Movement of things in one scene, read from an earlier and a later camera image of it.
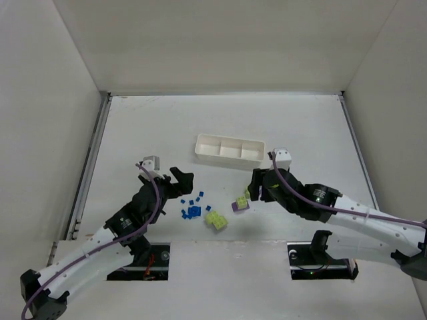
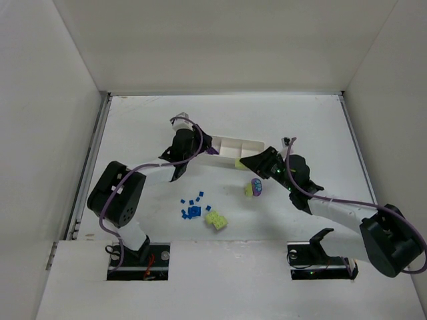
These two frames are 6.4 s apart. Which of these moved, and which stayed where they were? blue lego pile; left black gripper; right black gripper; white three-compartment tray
Moved: left black gripper; right black gripper
Stayed: white three-compartment tray; blue lego pile
